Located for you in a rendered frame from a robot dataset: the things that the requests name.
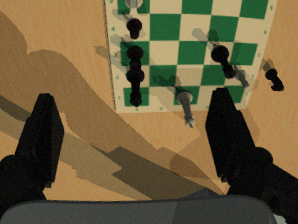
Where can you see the white pawn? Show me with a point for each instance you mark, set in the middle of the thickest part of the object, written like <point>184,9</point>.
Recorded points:
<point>240,76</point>

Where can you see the green and white chessboard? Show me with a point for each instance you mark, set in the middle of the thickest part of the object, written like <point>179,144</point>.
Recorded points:
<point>177,39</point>

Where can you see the white chess king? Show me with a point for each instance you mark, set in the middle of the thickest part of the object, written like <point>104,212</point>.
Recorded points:
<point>184,98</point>

